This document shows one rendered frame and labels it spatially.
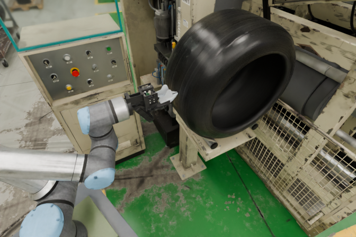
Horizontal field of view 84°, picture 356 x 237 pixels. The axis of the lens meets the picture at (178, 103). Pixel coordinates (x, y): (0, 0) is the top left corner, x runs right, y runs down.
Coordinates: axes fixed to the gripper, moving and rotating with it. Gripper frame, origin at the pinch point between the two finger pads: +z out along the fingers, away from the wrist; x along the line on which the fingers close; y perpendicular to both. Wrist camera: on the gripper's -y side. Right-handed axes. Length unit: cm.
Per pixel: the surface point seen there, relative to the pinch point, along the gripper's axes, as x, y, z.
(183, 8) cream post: 34.7, 21.2, 22.6
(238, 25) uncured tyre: -2.9, 25.3, 24.9
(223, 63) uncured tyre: -10.6, 16.8, 13.8
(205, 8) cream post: 25.5, 22.9, 29.7
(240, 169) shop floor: 3, -123, 71
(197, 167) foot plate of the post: 22, -122, 34
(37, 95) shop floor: 217, -123, -102
